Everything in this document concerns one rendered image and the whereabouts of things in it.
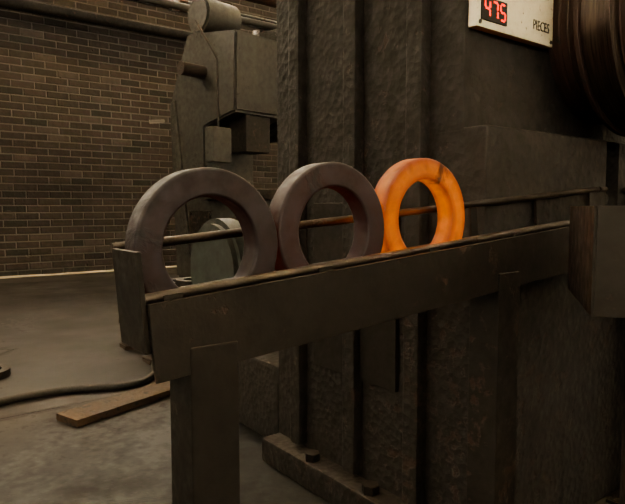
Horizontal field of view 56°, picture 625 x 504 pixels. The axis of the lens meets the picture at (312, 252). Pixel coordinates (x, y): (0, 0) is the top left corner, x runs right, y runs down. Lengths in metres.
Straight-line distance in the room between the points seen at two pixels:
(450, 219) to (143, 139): 6.40
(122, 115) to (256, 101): 2.11
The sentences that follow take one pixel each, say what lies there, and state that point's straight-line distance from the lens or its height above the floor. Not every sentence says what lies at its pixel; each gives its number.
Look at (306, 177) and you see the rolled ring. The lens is 0.76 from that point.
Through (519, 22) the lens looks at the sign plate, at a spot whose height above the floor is 1.09.
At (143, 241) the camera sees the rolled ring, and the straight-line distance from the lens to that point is 0.65.
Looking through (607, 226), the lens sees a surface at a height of 0.69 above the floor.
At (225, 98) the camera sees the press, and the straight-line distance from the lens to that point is 5.48.
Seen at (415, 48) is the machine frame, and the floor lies 1.04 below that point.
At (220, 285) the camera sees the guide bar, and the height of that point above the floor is 0.63.
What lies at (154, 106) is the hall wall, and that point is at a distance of 7.32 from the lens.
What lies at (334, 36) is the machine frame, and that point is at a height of 1.13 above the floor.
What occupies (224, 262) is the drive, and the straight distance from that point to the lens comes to 2.09.
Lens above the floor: 0.72
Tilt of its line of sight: 4 degrees down
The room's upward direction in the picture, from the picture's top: straight up
